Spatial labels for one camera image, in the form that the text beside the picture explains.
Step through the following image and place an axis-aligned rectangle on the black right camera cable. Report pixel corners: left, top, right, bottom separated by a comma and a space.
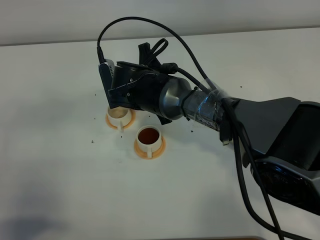
96, 16, 320, 240

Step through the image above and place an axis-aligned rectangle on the white teacup near centre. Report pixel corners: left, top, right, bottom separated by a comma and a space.
134, 125, 163, 159

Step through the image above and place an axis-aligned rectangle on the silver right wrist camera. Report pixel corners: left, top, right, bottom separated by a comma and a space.
98, 59, 115, 88

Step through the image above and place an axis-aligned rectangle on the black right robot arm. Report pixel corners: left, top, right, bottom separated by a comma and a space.
97, 43, 320, 215

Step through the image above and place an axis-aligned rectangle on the white teacup far left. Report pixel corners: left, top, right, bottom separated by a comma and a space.
106, 106, 133, 133

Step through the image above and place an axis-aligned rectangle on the white teacup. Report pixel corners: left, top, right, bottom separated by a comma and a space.
134, 125, 163, 159
106, 106, 133, 133

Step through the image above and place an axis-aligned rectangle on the orange saucer far left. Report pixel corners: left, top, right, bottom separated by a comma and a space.
104, 107, 137, 131

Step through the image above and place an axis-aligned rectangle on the orange saucer near centre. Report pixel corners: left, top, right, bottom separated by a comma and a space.
133, 136, 166, 160

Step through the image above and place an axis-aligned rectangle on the orange saucer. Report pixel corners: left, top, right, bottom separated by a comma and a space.
104, 107, 137, 131
133, 136, 166, 160

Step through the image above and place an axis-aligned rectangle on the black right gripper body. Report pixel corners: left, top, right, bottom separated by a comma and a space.
102, 42, 178, 125

